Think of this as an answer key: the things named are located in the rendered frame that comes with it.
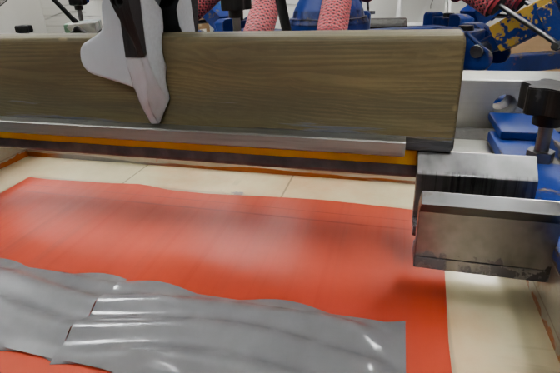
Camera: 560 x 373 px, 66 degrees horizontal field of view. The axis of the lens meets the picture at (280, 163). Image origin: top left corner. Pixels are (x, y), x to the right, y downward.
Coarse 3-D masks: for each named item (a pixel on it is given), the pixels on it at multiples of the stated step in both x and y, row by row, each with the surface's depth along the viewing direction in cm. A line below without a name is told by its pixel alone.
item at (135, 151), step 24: (0, 144) 39; (24, 144) 38; (48, 144) 38; (72, 144) 37; (96, 144) 36; (312, 168) 32; (336, 168) 31; (360, 168) 31; (384, 168) 30; (408, 168) 30
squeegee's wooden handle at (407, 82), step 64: (0, 64) 35; (64, 64) 33; (192, 64) 30; (256, 64) 29; (320, 64) 28; (384, 64) 27; (448, 64) 26; (320, 128) 29; (384, 128) 28; (448, 128) 27
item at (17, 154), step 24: (456, 144) 40; (480, 144) 40; (0, 168) 48; (216, 168) 46; (240, 168) 45; (264, 168) 44; (288, 168) 43; (552, 264) 23; (552, 288) 23; (552, 312) 23; (552, 336) 22
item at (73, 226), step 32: (32, 192) 42; (64, 192) 42; (96, 192) 41; (128, 192) 41; (160, 192) 41; (192, 192) 41; (0, 224) 36; (32, 224) 36; (64, 224) 36; (96, 224) 36; (128, 224) 36; (160, 224) 35; (0, 256) 32; (32, 256) 32; (64, 256) 32; (96, 256) 31; (128, 256) 31; (0, 352) 23
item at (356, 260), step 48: (192, 240) 33; (240, 240) 33; (288, 240) 33; (336, 240) 32; (384, 240) 32; (192, 288) 28; (240, 288) 28; (288, 288) 27; (336, 288) 27; (384, 288) 27; (432, 288) 27; (432, 336) 23
